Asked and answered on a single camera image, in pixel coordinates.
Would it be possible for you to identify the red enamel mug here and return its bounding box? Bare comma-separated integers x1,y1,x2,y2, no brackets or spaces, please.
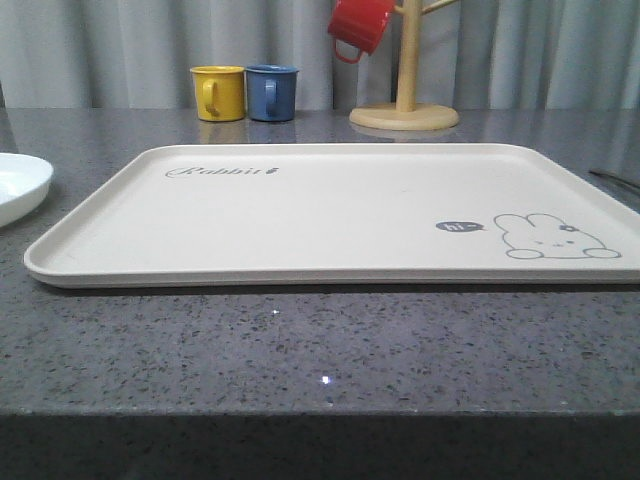
327,0,396,64

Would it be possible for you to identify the grey curtain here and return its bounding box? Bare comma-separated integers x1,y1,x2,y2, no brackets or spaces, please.
1,1,639,110

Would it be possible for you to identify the blue enamel mug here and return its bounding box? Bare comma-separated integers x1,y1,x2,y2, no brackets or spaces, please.
245,64,298,122

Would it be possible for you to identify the white round plate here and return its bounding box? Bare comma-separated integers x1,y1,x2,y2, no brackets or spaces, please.
0,153,54,227

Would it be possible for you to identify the yellow enamel mug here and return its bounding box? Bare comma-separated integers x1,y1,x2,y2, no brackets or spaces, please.
190,66,246,122

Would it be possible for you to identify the cream rabbit serving tray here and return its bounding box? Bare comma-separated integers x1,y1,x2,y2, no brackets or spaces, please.
24,143,639,288

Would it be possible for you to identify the silver metal fork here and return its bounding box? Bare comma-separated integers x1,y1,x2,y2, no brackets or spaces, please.
589,169,640,190

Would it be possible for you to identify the wooden mug tree stand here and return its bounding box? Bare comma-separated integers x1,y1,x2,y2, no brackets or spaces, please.
349,1,459,131

